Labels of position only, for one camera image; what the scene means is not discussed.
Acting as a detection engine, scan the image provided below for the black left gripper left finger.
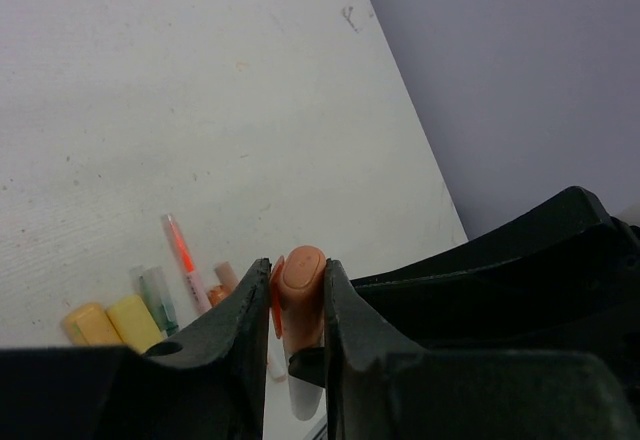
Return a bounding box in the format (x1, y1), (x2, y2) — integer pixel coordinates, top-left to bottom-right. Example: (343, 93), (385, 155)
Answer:
(1, 259), (271, 439)

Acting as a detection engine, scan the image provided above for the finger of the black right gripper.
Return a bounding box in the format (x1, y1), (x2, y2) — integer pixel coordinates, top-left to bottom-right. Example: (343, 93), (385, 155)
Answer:
(352, 186), (639, 285)
(287, 254), (640, 391)

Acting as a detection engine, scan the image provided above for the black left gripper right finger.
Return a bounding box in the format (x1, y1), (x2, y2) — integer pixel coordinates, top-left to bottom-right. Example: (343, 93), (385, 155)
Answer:
(324, 260), (639, 439)

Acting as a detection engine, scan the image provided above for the yellow highlighter marker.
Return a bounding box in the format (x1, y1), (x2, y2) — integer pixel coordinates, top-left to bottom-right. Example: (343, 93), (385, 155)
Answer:
(106, 294), (164, 353)

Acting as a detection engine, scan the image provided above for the peach marker cap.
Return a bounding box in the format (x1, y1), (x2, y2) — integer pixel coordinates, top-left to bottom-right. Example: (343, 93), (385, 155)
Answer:
(270, 245), (327, 356)

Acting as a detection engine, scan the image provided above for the white marker with peach tip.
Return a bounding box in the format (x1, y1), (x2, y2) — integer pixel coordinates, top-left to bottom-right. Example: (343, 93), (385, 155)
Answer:
(288, 347), (325, 421)

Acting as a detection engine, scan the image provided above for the thin orange pen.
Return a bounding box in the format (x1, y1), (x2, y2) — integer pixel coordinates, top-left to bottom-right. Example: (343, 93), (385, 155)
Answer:
(161, 214), (212, 315)

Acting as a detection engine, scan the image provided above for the white pen with tan cap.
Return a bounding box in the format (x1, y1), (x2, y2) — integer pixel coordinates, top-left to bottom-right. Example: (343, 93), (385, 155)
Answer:
(214, 262), (286, 382)

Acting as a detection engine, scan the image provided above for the green clear pen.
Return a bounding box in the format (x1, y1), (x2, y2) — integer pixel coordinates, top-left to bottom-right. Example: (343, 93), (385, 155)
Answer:
(129, 266), (180, 337)

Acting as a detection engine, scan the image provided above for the orange clear highlighter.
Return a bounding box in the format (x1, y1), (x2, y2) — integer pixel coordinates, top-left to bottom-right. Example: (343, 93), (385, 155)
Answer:
(207, 285), (231, 308)

